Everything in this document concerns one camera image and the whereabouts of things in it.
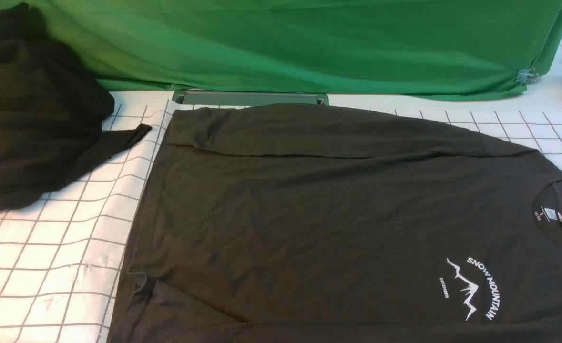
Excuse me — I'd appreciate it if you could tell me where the dark gray long-sleeve shirt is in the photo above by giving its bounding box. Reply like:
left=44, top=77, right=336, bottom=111
left=107, top=104, right=562, bottom=343

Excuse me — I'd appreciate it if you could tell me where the gray metal tray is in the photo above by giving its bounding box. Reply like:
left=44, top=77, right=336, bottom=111
left=172, top=90, right=329, bottom=106

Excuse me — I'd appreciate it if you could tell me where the green backdrop cloth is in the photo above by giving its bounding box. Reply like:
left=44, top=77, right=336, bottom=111
left=28, top=0, right=562, bottom=101

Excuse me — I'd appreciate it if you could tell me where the pile of dark clothes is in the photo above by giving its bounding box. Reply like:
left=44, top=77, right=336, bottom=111
left=0, top=2, right=152, bottom=212

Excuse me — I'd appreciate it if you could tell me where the white grid table mat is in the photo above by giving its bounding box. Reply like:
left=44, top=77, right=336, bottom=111
left=0, top=85, right=562, bottom=343

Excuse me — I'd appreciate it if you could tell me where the binder clip on cloth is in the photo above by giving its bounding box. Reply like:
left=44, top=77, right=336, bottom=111
left=515, top=68, right=540, bottom=85

